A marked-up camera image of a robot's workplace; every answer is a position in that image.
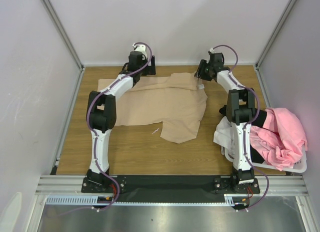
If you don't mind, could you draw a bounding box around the beige t shirt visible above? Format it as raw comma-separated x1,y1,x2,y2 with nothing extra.
96,71,209,144

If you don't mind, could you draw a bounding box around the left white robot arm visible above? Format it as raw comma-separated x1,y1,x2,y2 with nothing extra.
81,51,156,193

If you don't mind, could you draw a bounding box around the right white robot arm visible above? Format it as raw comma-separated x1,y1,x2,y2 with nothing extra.
194,50,256,193

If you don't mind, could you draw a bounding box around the white t shirt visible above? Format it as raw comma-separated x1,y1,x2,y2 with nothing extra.
213,116,235,157

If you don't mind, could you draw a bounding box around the black t shirt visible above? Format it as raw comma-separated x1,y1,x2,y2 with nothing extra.
219,105,267,164

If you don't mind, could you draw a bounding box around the pink t shirt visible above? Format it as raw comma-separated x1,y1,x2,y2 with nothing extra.
250,108,308,171

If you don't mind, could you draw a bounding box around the white laundry basket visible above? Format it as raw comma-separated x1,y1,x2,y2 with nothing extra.
220,146,308,175

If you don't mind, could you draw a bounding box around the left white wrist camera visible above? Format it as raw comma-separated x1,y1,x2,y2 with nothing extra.
132,43,148,60

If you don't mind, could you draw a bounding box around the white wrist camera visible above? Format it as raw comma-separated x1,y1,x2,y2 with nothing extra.
208,48,216,55
132,43,148,60

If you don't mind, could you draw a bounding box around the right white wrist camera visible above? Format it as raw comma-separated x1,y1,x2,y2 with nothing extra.
208,48,216,55

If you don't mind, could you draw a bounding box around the left aluminium frame post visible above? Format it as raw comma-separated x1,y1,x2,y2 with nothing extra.
40,0,84,71

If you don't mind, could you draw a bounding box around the aluminium frame post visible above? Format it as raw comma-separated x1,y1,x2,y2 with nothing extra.
255,0,298,69
40,0,84,71

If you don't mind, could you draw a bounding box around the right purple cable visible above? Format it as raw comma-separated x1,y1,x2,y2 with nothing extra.
209,44,270,212

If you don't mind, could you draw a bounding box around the right aluminium frame post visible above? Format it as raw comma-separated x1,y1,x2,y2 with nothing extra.
255,0,298,69

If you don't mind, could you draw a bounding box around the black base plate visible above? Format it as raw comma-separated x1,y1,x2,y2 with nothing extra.
81,174,263,204

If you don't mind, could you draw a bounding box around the slotted cable duct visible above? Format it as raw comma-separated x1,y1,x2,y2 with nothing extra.
46,194,248,206

